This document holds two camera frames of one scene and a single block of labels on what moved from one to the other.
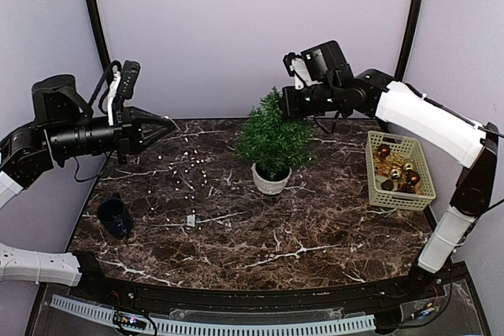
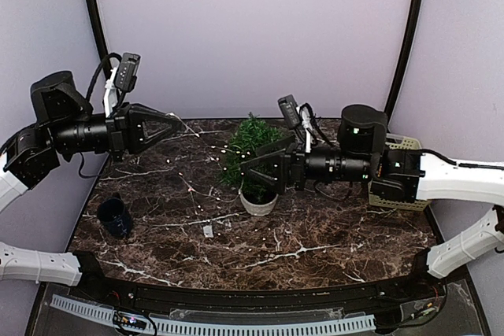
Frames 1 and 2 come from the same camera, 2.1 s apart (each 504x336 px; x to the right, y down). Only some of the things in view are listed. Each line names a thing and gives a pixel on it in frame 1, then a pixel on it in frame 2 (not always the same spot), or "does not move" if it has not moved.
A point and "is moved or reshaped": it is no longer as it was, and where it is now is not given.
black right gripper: (289, 105) to (294, 160)
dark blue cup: (115, 216) does not move
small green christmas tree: (272, 144) is moved or reshaped
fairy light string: (181, 174) to (194, 192)
